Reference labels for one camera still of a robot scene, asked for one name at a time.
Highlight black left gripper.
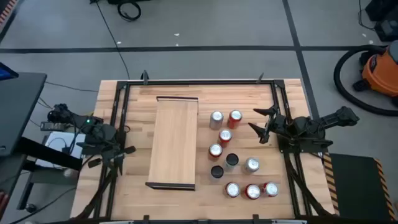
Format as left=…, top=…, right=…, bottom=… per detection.
left=88, top=138, right=137, bottom=170

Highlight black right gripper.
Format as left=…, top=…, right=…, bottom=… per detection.
left=248, top=105, right=293, bottom=138

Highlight red soda can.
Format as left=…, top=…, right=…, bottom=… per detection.
left=217, top=129, right=233, bottom=147
left=208, top=143, right=223, bottom=162
left=262, top=182, right=280, bottom=198
left=226, top=109, right=243, bottom=129
left=224, top=182, right=241, bottom=198
left=244, top=184, right=261, bottom=200

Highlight silver soda can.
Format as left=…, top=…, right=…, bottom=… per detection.
left=209, top=110, right=224, bottom=131
left=243, top=157, right=261, bottom=174

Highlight tall Celsius can black lid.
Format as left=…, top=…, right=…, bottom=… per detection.
left=223, top=152, right=240, bottom=172
left=210, top=165, right=225, bottom=181

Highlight white box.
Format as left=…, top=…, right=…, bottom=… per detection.
left=35, top=131, right=86, bottom=169

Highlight orange shop vacuum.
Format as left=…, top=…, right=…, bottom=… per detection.
left=333, top=44, right=398, bottom=118
left=353, top=40, right=398, bottom=106

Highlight black desk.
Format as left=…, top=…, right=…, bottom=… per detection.
left=0, top=72, right=84, bottom=218

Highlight black mat hazard stripes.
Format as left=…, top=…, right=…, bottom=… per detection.
left=323, top=152, right=397, bottom=223

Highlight computer screen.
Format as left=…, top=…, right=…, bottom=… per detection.
left=0, top=62, right=19, bottom=81

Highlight black equipment case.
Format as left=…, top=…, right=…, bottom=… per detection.
left=365, top=0, right=398, bottom=43

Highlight black metal table frame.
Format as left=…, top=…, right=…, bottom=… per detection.
left=72, top=70, right=336, bottom=224

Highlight long black floor cable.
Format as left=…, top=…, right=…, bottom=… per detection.
left=90, top=0, right=131, bottom=80

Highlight coiled black cable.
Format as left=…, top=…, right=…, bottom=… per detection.
left=117, top=1, right=142, bottom=22

